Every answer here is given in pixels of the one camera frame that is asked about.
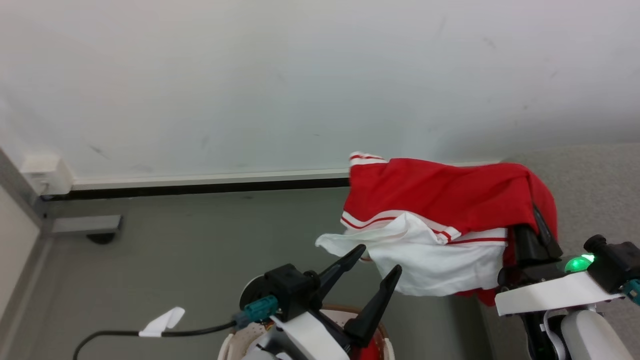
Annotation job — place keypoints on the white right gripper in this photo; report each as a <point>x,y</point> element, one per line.
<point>545,292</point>

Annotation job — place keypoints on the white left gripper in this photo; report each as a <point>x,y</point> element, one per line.
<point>310,337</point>

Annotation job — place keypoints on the red and white garment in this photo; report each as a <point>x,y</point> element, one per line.
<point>440,200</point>

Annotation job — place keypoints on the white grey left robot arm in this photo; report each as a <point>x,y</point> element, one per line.
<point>260,354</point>

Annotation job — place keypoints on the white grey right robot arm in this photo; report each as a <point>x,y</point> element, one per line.
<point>590,335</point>

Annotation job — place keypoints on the white laundry basket brown rim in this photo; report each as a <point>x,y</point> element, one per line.
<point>240,340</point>

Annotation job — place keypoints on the red cloth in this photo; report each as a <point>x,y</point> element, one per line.
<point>369,351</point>

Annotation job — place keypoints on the grey fabric sofa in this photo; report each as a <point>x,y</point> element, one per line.
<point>590,190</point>

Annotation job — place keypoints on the black skirting strip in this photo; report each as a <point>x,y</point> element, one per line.
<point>200,188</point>

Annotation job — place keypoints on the white tape tag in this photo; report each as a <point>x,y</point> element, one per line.
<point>162,322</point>

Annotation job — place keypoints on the black caster wheel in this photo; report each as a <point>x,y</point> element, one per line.
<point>100,238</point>

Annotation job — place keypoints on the beige panel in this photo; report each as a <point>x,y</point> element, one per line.
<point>15,250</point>

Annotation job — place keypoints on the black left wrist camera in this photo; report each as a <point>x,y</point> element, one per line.
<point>285,290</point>

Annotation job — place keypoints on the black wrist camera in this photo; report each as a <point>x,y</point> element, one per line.
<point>612,262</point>
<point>285,290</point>

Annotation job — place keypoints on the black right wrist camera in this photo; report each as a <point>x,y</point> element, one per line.
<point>612,262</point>

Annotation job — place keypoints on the grey frame foot bar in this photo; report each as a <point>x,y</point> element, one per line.
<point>87,224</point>

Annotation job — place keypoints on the white wall junction box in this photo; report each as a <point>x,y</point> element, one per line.
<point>47,172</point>

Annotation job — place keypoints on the grey metal frame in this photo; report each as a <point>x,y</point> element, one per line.
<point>20,190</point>

